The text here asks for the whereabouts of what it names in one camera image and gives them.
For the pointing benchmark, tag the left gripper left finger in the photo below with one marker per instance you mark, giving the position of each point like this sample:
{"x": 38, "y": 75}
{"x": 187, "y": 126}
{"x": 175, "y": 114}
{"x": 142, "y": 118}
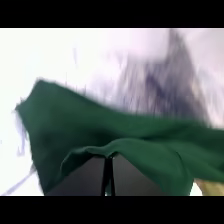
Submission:
{"x": 83, "y": 178}

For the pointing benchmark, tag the dark green garment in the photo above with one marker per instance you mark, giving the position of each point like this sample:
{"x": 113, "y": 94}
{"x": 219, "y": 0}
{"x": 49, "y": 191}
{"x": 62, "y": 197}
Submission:
{"x": 140, "y": 133}

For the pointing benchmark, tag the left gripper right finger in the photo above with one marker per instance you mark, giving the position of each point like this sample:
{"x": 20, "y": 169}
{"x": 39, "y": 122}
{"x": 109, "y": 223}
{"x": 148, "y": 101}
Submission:
{"x": 133, "y": 178}

